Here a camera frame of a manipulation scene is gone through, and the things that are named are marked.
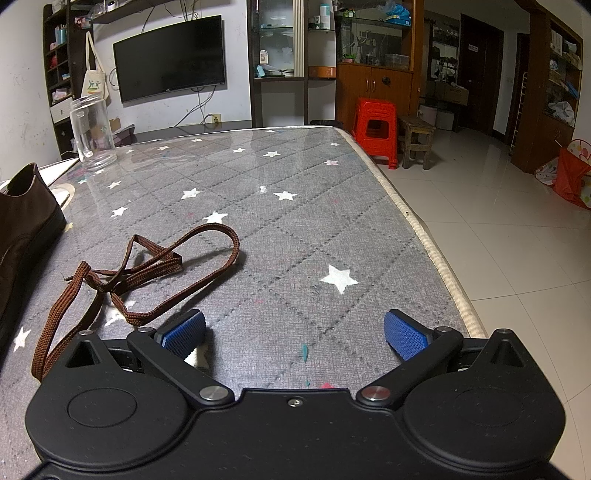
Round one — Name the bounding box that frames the dark storage rack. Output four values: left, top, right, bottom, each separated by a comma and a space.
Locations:
425, 18, 469, 107

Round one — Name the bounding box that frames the white tote bag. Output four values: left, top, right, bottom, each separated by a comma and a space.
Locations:
81, 31, 110, 100

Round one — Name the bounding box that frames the white storage box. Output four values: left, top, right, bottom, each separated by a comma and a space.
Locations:
418, 105, 458, 131

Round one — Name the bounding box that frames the black television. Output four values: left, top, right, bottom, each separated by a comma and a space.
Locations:
113, 15, 228, 103

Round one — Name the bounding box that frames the dark wooden door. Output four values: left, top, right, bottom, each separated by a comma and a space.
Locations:
459, 14, 504, 134

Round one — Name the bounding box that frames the dark low bench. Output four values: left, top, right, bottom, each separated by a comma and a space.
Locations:
108, 119, 254, 147

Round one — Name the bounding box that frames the dark glass display shelf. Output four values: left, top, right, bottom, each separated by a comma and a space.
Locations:
247, 0, 338, 127

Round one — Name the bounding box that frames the small wooden stool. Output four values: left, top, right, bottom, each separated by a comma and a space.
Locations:
398, 115, 437, 169

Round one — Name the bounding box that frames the clear glass jar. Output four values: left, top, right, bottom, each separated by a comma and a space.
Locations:
69, 96, 117, 172

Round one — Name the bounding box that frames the dark wall shelf unit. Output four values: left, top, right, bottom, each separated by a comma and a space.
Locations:
43, 0, 95, 155

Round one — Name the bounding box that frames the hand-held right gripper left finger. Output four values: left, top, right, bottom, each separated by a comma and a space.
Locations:
60, 309, 234, 409

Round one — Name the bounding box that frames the brown leather shoe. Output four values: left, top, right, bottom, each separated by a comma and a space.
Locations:
0, 162, 68, 361

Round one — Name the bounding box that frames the dark wall-mounted shelf board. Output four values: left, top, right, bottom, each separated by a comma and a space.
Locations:
90, 0, 183, 25

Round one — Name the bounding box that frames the orange wooden cabinet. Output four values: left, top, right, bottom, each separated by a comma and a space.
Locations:
335, 0, 426, 134

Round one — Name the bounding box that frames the white wire rack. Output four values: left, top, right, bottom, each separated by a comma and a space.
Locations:
509, 71, 528, 157

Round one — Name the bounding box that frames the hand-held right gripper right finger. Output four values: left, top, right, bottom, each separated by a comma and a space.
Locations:
355, 309, 532, 409

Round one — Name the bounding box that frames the brown wooden bookcase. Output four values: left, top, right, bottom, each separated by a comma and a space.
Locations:
510, 0, 585, 174

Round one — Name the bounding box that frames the red plastic stool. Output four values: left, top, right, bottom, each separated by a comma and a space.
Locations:
352, 98, 399, 169

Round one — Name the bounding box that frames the brown shoelace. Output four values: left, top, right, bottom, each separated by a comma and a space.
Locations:
31, 224, 241, 383

